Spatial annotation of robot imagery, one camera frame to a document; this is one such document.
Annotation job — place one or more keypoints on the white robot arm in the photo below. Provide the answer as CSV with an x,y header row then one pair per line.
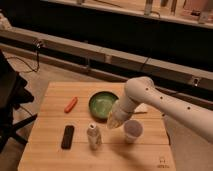
x,y
142,90

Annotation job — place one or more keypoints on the small white bottle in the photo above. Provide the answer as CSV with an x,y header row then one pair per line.
x,y
94,136

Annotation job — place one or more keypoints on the orange carrot toy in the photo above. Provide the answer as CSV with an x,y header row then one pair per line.
x,y
71,105

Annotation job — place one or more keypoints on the cream tapered gripper tip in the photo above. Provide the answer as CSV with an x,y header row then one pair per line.
x,y
116,119

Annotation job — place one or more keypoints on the black office chair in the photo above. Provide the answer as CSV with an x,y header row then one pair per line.
x,y
12,95

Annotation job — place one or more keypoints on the green bowl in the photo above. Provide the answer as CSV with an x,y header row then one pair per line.
x,y
100,104

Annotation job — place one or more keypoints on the black remote control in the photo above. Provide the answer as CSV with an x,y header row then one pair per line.
x,y
67,137

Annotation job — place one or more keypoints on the white paper cup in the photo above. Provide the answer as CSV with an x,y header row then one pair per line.
x,y
132,130

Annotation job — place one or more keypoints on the wooden table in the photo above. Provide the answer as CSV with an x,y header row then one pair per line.
x,y
151,152

